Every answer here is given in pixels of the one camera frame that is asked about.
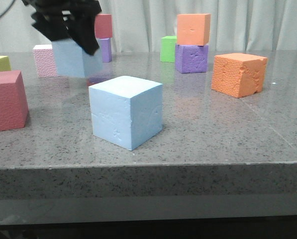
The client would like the grey curtain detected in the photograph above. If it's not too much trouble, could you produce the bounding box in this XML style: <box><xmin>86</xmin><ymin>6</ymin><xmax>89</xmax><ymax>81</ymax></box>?
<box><xmin>0</xmin><ymin>0</ymin><xmax>297</xmax><ymax>52</ymax></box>

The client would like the pink foam block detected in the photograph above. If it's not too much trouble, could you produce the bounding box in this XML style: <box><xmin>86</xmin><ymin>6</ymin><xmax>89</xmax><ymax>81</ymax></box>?
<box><xmin>33</xmin><ymin>44</ymin><xmax>57</xmax><ymax>78</ymax></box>

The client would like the smooth light blue foam block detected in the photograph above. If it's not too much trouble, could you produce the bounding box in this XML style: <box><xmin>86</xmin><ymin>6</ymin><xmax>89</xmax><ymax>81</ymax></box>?
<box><xmin>89</xmin><ymin>76</ymin><xmax>163</xmax><ymax>150</ymax></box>

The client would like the purple foam block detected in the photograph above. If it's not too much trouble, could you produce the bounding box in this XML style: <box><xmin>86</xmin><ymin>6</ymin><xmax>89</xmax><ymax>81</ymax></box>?
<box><xmin>175</xmin><ymin>44</ymin><xmax>208</xmax><ymax>74</ymax></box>
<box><xmin>98</xmin><ymin>38</ymin><xmax>112</xmax><ymax>63</ymax></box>

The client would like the damaged orange foam block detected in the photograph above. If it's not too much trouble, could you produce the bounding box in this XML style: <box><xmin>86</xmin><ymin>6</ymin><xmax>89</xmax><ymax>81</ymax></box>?
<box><xmin>211</xmin><ymin>53</ymin><xmax>268</xmax><ymax>98</ymax></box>

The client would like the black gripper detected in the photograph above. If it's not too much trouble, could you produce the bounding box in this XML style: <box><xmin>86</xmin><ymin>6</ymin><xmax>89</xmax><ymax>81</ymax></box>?
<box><xmin>22</xmin><ymin>0</ymin><xmax>101</xmax><ymax>56</ymax></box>

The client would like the red stacked foam block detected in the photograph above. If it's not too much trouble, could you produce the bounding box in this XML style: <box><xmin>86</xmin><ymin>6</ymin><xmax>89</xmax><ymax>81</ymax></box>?
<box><xmin>95</xmin><ymin>14</ymin><xmax>112</xmax><ymax>38</ymax></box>

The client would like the orange stacked foam block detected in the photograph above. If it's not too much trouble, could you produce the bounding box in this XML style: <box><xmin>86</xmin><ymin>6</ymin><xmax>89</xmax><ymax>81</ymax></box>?
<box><xmin>177</xmin><ymin>13</ymin><xmax>211</xmax><ymax>46</ymax></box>

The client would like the green foam block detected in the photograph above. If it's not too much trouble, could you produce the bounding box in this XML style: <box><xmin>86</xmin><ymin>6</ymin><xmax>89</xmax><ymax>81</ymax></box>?
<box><xmin>160</xmin><ymin>36</ymin><xmax>177</xmax><ymax>63</ymax></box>

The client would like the black cable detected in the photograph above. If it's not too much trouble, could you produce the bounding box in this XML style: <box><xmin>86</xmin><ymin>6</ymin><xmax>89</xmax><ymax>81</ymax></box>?
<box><xmin>0</xmin><ymin>0</ymin><xmax>16</xmax><ymax>27</ymax></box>

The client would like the large red foam block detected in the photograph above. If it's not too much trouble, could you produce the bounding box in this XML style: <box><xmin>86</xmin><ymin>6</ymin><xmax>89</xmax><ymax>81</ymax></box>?
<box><xmin>0</xmin><ymin>70</ymin><xmax>28</xmax><ymax>131</ymax></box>

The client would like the left purple foam block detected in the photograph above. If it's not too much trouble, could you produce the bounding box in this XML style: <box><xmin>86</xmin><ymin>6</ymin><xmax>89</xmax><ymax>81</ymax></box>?
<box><xmin>98</xmin><ymin>38</ymin><xmax>112</xmax><ymax>63</ymax></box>

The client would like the textured light blue foam block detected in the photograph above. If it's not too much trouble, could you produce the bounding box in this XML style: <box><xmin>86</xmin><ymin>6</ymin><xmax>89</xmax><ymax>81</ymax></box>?
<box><xmin>52</xmin><ymin>39</ymin><xmax>102</xmax><ymax>78</ymax></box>

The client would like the right purple foam block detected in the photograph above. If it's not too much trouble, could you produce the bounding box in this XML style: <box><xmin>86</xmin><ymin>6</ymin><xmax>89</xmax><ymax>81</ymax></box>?
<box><xmin>175</xmin><ymin>44</ymin><xmax>208</xmax><ymax>74</ymax></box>

